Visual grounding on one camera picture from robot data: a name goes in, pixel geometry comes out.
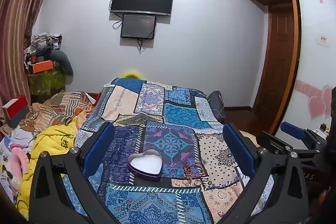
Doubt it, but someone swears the red box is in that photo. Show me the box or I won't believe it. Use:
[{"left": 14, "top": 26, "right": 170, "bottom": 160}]
[{"left": 2, "top": 95, "right": 28, "bottom": 121}]

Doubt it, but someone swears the pink plush item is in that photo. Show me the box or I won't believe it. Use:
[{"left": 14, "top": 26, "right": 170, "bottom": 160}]
[{"left": 10, "top": 144, "right": 30, "bottom": 174}]

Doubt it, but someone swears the pile of clothes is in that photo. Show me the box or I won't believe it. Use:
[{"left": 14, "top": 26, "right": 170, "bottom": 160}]
[{"left": 24, "top": 33, "right": 63, "bottom": 57}]

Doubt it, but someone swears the orange box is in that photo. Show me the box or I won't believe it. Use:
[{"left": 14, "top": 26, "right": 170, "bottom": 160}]
[{"left": 32, "top": 61, "right": 56, "bottom": 73}]

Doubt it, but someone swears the red braided bracelet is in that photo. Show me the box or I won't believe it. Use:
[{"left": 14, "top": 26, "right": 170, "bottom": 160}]
[{"left": 184, "top": 164, "right": 206, "bottom": 179}]

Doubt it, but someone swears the purple heart-shaped tin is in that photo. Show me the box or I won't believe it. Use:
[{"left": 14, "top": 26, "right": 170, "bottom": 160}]
[{"left": 127, "top": 149, "right": 163, "bottom": 182}]

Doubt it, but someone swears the yellow blanket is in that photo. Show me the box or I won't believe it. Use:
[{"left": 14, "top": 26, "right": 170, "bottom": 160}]
[{"left": 14, "top": 115, "right": 87, "bottom": 219}]

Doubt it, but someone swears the striped brown curtain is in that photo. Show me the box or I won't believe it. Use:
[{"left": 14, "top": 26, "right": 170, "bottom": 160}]
[{"left": 0, "top": 0, "right": 61, "bottom": 119}]

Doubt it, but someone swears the yellow plush object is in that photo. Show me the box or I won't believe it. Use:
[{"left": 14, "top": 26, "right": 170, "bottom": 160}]
[{"left": 121, "top": 70, "right": 143, "bottom": 80}]

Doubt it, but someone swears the white cartoon-print sheet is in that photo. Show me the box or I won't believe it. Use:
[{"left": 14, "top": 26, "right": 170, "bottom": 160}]
[{"left": 0, "top": 126, "right": 34, "bottom": 198}]

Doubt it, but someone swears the small black wall monitor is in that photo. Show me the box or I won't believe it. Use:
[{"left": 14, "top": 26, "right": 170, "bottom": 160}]
[{"left": 120, "top": 14, "right": 157, "bottom": 40}]

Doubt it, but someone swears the dark bag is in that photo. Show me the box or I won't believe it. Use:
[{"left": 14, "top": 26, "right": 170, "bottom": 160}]
[{"left": 207, "top": 91, "right": 226, "bottom": 122}]

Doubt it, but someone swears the grey plush pillow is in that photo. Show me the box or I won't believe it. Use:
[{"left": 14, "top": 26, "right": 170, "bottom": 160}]
[{"left": 50, "top": 49, "right": 74, "bottom": 83}]

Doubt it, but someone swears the patchwork printed blanket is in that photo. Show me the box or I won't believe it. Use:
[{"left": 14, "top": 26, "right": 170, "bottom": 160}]
[{"left": 60, "top": 77, "right": 275, "bottom": 224}]

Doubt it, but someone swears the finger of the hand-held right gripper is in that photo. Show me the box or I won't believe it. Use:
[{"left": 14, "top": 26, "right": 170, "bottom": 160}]
[
  {"left": 280, "top": 122, "right": 326, "bottom": 147},
  {"left": 256, "top": 131, "right": 319, "bottom": 161}
]

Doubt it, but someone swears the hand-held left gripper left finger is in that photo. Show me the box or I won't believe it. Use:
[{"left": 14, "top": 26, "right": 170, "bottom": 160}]
[{"left": 29, "top": 122, "right": 116, "bottom": 224}]

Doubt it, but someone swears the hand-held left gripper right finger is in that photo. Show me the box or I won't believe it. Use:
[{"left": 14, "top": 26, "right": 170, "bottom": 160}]
[{"left": 218, "top": 123, "right": 311, "bottom": 224}]

